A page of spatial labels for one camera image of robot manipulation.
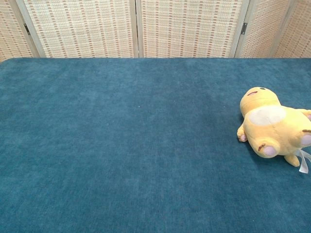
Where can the yellow duck toy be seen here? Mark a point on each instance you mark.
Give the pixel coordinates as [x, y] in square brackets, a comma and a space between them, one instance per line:
[267, 131]

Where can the blue table mat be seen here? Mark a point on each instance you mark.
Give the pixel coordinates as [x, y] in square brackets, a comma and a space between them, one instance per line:
[136, 145]

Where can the woven folding screen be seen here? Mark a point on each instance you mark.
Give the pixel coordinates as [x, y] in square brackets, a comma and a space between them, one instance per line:
[85, 24]

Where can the black screen hinge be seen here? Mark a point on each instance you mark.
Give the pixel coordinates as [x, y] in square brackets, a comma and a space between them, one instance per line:
[26, 28]
[244, 28]

